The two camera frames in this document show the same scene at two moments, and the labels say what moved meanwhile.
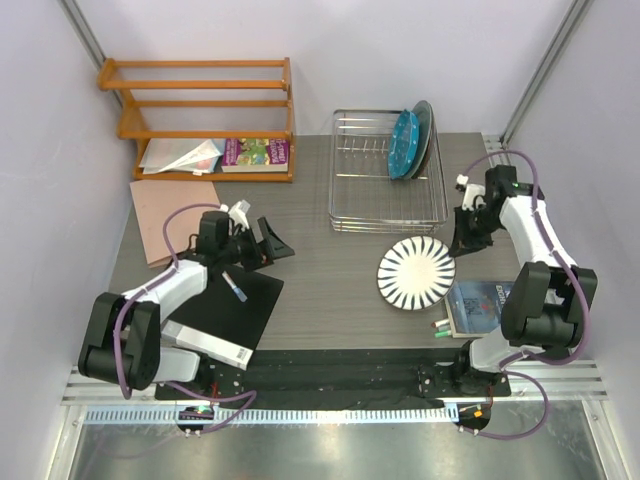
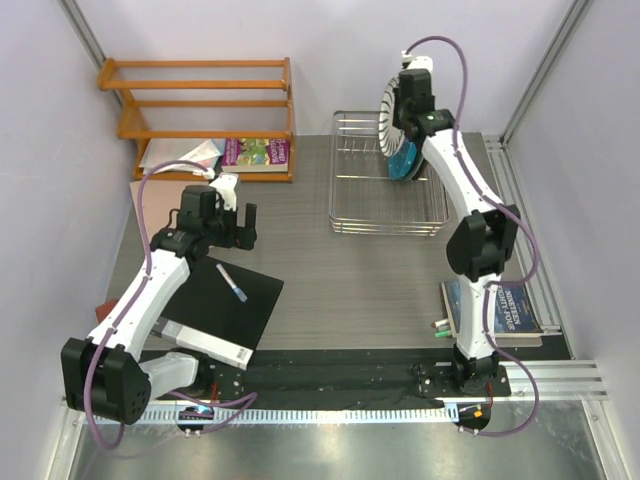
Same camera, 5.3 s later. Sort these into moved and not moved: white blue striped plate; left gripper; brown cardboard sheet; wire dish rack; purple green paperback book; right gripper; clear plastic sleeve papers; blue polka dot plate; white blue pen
Moved: white blue striped plate; left gripper; right gripper
Not moved: clear plastic sleeve papers; wire dish rack; purple green paperback book; white blue pen; blue polka dot plate; brown cardboard sheet
